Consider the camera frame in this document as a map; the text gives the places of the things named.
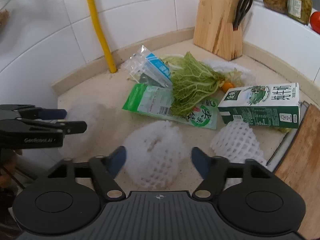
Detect white foam net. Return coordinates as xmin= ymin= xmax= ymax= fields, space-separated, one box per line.
xmin=123 ymin=121 xmax=189 ymax=189
xmin=210 ymin=119 xmax=266 ymax=166
xmin=59 ymin=98 xmax=119 ymax=159

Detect white foam net front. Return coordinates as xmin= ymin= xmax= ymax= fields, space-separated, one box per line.
xmin=210 ymin=119 xmax=266 ymax=166

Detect white foam net back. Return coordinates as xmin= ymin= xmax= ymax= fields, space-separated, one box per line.
xmin=123 ymin=121 xmax=189 ymax=189

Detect green milk carton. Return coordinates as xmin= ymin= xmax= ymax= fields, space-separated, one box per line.
xmin=218 ymin=83 xmax=300 ymax=128

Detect black kitchen scissors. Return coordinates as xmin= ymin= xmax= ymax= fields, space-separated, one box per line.
xmin=233 ymin=0 xmax=253 ymax=31

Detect green plastic snack bag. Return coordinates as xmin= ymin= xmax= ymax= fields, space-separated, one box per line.
xmin=123 ymin=83 xmax=218 ymax=129

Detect orange peel piece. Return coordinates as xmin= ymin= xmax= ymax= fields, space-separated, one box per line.
xmin=221 ymin=81 xmax=235 ymax=93

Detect wooden cutting board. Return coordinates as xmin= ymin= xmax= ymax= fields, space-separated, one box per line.
xmin=276 ymin=105 xmax=320 ymax=239

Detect pale cabbage leaf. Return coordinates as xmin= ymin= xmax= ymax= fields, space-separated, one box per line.
xmin=161 ymin=52 xmax=243 ymax=118

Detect clear blue plastic wrapper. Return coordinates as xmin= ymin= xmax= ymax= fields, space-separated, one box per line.
xmin=122 ymin=46 xmax=172 ymax=88

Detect white plastic bag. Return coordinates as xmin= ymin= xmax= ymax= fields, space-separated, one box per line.
xmin=202 ymin=59 xmax=256 ymax=87

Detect hanging plastic bag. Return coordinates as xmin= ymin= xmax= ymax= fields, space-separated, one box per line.
xmin=0 ymin=9 xmax=10 ymax=29

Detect yellow pipe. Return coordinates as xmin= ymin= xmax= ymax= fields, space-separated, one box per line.
xmin=87 ymin=0 xmax=117 ymax=73

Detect wooden knife block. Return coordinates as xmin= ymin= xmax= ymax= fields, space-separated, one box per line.
xmin=193 ymin=0 xmax=243 ymax=61

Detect red tomato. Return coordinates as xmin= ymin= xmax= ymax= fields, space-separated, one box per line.
xmin=310 ymin=11 xmax=320 ymax=34

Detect glass jar orange lid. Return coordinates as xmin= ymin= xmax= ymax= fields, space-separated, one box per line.
xmin=287 ymin=0 xmax=313 ymax=25

